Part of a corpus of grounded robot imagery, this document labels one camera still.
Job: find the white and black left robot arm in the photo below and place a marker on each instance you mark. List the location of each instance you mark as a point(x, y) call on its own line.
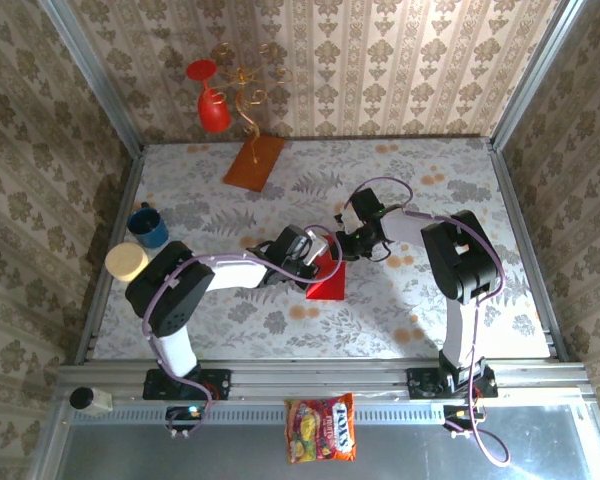
point(235, 274)

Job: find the blue enamel mug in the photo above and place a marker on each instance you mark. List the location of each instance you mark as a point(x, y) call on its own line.
point(152, 235)

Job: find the yellow cup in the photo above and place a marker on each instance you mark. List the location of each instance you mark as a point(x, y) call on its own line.
point(126, 261)

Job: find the red fruit candy bag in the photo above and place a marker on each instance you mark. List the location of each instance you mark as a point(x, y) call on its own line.
point(325, 430)

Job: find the red wine glass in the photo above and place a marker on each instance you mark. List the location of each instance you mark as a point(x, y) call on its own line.
point(214, 117)

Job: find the small black connector box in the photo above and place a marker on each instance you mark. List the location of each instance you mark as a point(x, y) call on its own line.
point(182, 413)
point(460, 413)

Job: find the grey metal panel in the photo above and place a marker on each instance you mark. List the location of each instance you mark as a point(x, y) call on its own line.
point(180, 455)

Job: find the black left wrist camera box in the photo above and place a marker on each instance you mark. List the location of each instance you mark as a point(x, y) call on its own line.
point(292, 242)

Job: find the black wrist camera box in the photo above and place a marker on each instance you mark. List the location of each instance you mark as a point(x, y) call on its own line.
point(292, 242)
point(367, 204)

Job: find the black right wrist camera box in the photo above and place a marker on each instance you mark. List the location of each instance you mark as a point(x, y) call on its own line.
point(367, 204)

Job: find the aluminium front frame rail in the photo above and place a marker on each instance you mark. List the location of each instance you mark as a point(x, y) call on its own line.
point(320, 375)

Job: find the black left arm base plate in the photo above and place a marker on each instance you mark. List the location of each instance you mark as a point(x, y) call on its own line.
point(220, 385)

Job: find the aluminium table side rail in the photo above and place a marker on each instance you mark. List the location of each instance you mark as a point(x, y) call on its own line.
point(96, 315)
point(512, 200)

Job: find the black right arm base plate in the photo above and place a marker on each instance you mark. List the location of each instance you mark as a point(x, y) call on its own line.
point(422, 385)

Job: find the aluminium corner post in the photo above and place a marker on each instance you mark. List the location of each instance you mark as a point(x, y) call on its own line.
point(95, 75)
point(535, 75)

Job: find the small black and beige camera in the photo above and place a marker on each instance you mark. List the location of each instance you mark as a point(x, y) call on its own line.
point(91, 400)

